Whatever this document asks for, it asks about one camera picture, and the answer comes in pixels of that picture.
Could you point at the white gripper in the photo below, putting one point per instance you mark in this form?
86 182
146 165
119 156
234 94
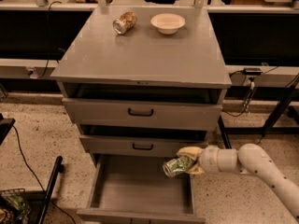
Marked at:
209 160

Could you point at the green soda can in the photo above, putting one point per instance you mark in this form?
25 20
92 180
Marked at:
177 166

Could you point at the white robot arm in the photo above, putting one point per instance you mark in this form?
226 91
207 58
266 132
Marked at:
250 159

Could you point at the grey bottom drawer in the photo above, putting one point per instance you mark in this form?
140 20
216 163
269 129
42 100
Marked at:
135 190

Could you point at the grey drawer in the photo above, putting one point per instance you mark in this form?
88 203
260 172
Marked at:
131 146
135 190
166 115

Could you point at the grey drawer cabinet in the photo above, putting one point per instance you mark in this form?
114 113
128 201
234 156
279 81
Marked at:
146 66

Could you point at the grey top drawer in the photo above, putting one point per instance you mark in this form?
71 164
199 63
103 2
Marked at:
166 115

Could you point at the grey middle drawer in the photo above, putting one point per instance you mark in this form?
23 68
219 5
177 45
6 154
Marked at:
131 146

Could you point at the brown patterned soda can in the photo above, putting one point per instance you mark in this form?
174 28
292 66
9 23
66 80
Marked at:
124 23

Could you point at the black table leg right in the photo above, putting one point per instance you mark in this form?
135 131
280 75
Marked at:
224 134

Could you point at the black power adapter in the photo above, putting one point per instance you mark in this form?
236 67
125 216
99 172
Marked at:
248 71

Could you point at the black stand leg left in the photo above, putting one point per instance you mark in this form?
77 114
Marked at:
57 168

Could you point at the white bowl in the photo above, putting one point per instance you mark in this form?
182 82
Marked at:
167 23

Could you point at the black middle drawer handle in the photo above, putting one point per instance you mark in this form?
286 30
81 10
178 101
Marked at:
142 147

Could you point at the black drawer handle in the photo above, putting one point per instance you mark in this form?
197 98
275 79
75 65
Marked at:
147 113
142 147

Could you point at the black top drawer handle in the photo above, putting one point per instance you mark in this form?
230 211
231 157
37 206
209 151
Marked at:
147 113

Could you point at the wire basket with items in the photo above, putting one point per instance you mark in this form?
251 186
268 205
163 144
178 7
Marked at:
14 208

